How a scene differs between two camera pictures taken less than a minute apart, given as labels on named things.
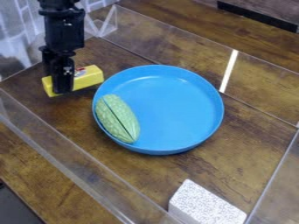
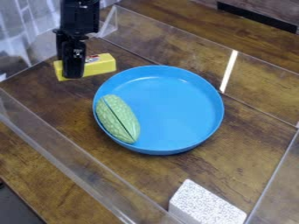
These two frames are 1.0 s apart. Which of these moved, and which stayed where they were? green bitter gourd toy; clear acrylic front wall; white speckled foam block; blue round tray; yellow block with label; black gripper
Moved: yellow block with label; black gripper
Stayed: white speckled foam block; clear acrylic front wall; blue round tray; green bitter gourd toy
